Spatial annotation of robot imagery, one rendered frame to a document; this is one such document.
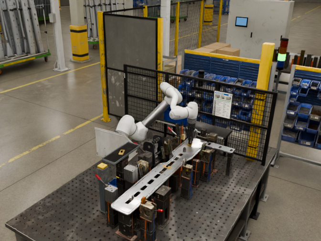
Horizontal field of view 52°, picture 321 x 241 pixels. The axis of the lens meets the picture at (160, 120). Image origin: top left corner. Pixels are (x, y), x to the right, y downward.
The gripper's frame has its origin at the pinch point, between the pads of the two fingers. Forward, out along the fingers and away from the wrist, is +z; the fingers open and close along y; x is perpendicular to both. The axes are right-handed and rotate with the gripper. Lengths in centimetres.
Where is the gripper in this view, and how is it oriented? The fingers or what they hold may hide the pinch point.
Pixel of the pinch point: (190, 140)
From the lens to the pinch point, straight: 332.6
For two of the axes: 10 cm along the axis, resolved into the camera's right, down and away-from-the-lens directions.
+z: -0.2, 9.1, 4.1
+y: 8.5, 2.3, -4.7
